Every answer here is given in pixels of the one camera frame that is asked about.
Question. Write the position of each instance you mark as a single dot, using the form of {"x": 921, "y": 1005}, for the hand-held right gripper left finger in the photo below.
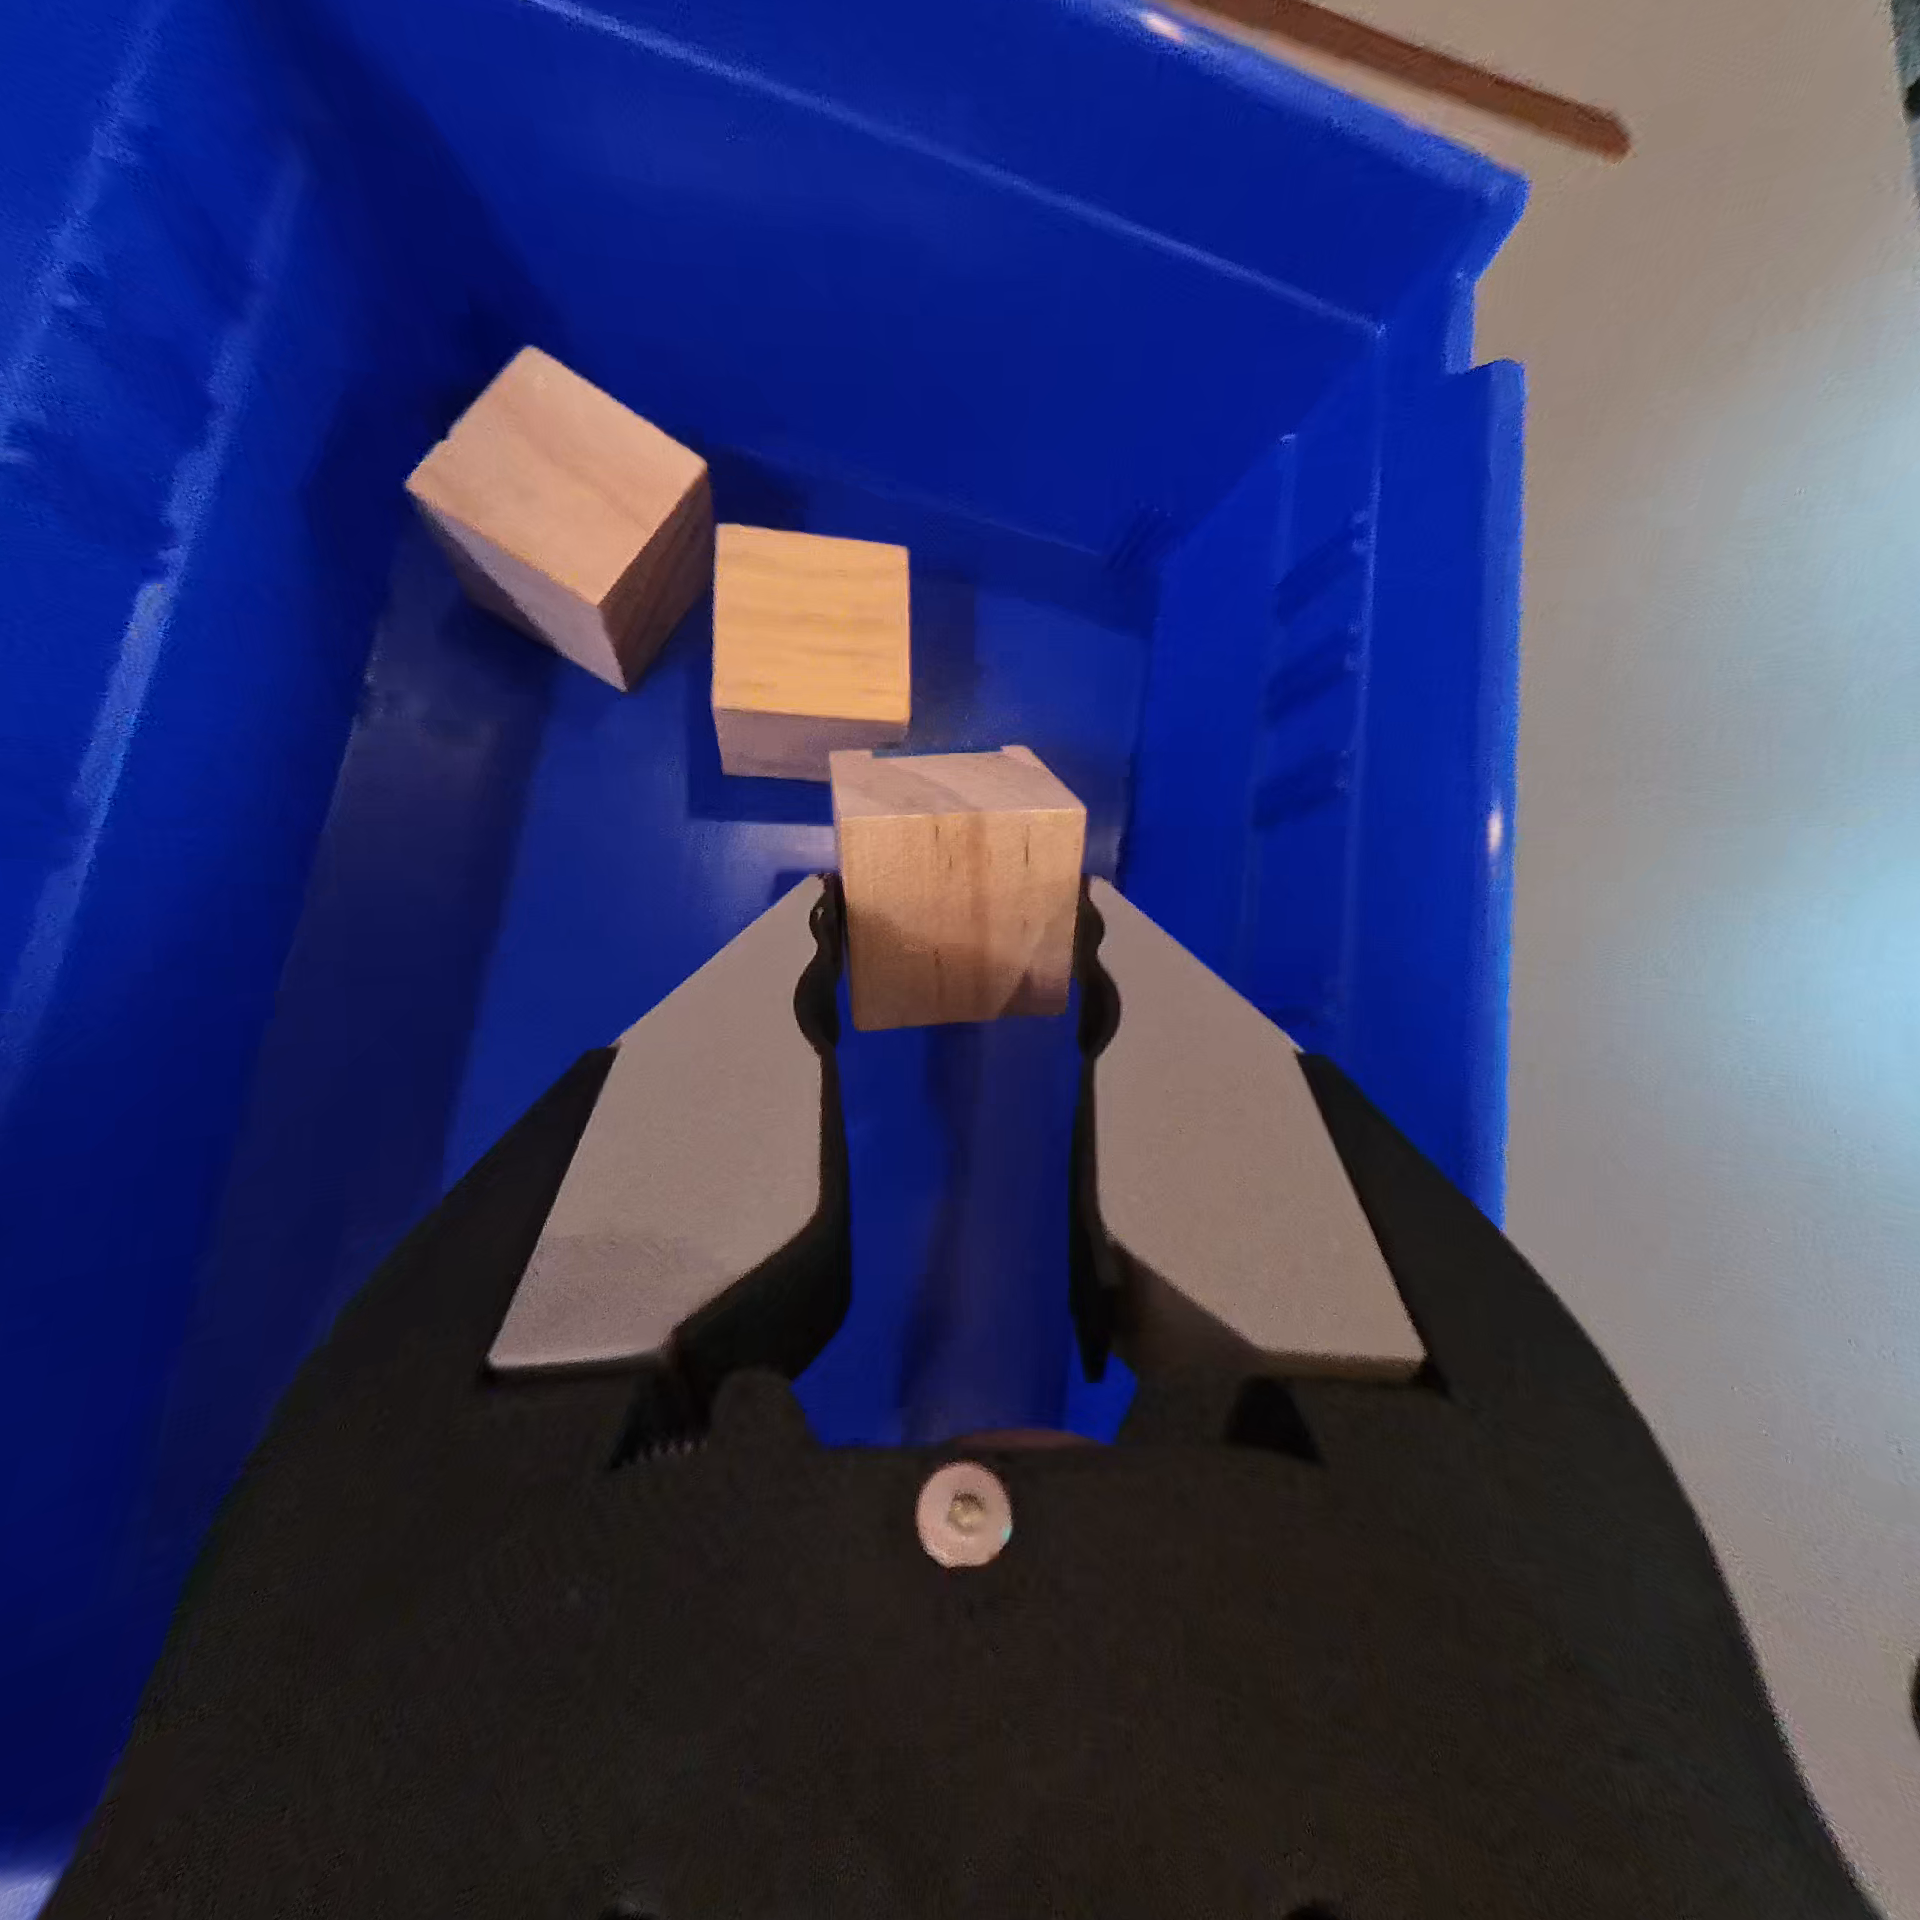
{"x": 674, "y": 1187}

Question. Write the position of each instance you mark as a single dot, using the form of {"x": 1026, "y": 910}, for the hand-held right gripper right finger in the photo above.
{"x": 1245, "y": 1199}

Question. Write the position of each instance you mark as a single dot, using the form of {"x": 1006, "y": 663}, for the blue striped wooden cube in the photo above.
{"x": 564, "y": 512}
{"x": 962, "y": 916}
{"x": 812, "y": 644}

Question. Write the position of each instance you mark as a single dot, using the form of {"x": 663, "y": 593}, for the blue plastic bin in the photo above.
{"x": 227, "y": 749}

